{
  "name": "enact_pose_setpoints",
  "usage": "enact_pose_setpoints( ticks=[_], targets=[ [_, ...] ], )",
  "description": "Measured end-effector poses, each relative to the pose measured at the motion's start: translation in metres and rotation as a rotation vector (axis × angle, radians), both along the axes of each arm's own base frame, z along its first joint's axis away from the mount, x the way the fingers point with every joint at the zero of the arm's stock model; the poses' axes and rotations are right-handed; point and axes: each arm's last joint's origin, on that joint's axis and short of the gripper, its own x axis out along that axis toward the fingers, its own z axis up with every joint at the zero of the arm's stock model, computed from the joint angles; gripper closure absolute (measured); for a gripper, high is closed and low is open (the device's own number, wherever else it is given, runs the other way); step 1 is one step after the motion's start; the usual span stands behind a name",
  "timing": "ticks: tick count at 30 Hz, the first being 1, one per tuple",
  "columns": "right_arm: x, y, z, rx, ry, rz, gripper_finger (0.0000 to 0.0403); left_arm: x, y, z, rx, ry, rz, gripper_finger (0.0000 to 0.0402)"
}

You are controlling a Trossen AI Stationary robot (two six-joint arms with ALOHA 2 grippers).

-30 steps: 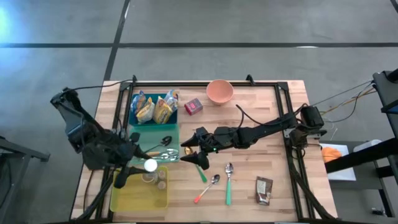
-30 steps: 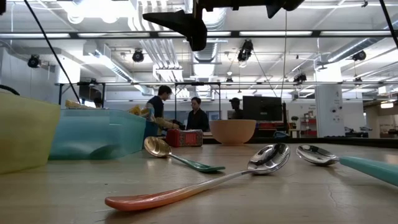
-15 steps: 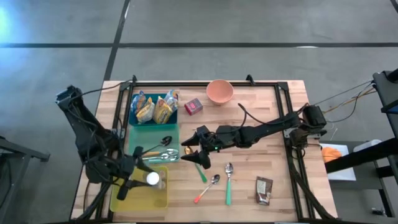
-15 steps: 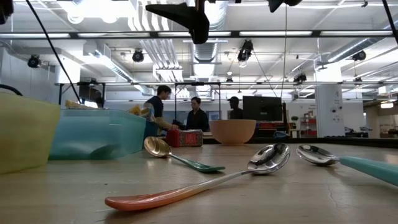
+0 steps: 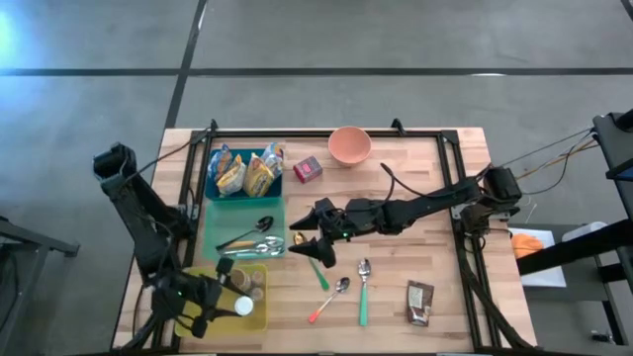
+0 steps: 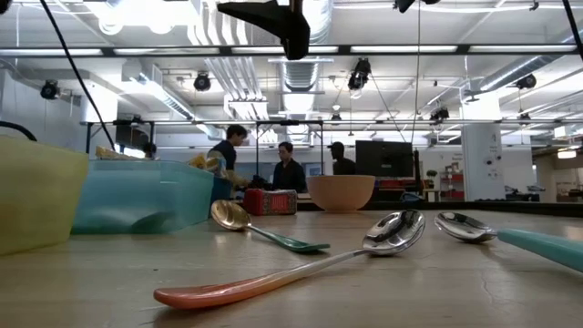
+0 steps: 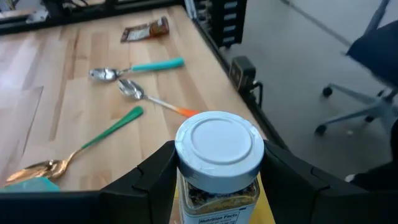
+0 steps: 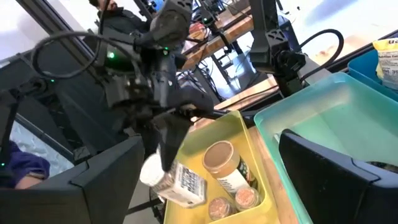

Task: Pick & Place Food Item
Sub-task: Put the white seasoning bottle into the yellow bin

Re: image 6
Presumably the red tin box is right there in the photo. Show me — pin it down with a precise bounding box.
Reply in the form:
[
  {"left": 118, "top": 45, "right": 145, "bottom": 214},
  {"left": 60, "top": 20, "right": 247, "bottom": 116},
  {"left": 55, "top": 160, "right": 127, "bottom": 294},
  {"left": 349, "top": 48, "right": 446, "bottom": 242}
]
[{"left": 242, "top": 188, "right": 299, "bottom": 217}]

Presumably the yellow plastic bin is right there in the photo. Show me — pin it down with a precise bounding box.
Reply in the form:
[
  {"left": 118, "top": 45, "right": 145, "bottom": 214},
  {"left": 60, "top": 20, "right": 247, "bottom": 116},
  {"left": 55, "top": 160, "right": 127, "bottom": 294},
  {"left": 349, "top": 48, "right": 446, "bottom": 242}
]
[{"left": 0, "top": 134, "right": 90, "bottom": 257}]

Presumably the red shelf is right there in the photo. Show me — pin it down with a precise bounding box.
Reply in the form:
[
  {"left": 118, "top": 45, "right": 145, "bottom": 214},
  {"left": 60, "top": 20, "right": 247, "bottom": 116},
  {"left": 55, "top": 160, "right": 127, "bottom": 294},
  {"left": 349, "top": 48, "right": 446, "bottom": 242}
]
[{"left": 438, "top": 169, "right": 466, "bottom": 201}]

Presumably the teal-handled spoon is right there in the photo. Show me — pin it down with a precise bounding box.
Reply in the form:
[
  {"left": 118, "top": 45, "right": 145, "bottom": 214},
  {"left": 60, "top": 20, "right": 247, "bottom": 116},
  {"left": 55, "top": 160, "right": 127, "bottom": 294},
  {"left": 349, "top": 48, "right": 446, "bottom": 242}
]
[{"left": 433, "top": 210, "right": 583, "bottom": 275}]

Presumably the green plastic bin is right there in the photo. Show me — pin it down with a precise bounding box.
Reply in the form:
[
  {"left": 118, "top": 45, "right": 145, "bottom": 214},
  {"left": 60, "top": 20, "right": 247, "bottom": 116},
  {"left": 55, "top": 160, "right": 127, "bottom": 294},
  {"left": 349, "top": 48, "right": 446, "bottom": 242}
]
[{"left": 70, "top": 158, "right": 216, "bottom": 236}]

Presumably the red-to-white handled spoon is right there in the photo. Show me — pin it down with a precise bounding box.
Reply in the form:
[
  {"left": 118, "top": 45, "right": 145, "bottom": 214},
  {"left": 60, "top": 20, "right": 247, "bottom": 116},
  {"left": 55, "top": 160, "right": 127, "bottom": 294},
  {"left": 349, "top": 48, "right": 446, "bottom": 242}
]
[{"left": 152, "top": 209, "right": 427, "bottom": 312}]

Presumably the blue yellow noodle packet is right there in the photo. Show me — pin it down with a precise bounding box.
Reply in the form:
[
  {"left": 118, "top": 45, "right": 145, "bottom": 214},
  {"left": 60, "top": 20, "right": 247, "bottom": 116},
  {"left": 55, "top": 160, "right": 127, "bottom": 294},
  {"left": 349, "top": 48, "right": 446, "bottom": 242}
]
[{"left": 207, "top": 155, "right": 230, "bottom": 179}]

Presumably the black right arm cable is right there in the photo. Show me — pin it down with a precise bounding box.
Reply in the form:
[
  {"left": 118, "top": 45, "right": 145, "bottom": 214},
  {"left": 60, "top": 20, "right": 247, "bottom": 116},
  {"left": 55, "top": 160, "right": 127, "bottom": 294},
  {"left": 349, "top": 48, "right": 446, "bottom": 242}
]
[{"left": 562, "top": 0, "right": 583, "bottom": 60}]

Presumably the white pillar cabinet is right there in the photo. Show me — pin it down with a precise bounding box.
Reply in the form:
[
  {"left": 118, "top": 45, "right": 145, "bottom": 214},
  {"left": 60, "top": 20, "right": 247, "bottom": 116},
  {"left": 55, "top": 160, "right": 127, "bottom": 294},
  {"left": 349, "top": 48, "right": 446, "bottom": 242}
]
[{"left": 460, "top": 122, "right": 506, "bottom": 202}]

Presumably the distant black workstation frame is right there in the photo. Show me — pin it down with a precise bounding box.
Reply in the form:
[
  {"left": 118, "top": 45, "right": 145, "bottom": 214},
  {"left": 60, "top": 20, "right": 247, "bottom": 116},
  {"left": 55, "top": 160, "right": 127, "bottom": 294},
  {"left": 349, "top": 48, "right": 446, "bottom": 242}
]
[{"left": 84, "top": 118, "right": 325, "bottom": 192}]

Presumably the green-handled gold spoon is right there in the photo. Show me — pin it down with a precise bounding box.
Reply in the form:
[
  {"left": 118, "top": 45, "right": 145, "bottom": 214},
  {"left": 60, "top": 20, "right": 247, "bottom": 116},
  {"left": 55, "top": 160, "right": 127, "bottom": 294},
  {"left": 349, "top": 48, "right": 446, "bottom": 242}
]
[{"left": 210, "top": 199, "right": 332, "bottom": 255}]

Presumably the pink bowl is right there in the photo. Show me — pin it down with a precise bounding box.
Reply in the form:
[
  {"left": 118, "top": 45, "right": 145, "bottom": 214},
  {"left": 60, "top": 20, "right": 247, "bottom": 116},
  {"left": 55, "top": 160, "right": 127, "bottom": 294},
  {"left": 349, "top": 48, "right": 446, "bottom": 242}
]
[{"left": 306, "top": 174, "right": 376, "bottom": 213}]

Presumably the black overhead frame bar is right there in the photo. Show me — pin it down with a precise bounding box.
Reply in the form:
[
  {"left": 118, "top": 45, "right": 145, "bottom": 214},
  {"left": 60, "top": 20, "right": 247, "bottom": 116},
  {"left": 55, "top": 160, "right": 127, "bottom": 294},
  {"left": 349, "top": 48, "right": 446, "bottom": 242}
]
[{"left": 0, "top": 44, "right": 583, "bottom": 56}]

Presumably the blue plastic bin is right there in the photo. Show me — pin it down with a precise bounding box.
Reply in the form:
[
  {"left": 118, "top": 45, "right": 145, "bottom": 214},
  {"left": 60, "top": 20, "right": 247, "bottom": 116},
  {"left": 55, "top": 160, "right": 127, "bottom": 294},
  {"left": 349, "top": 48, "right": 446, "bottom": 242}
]
[{"left": 209, "top": 175, "right": 236, "bottom": 215}]

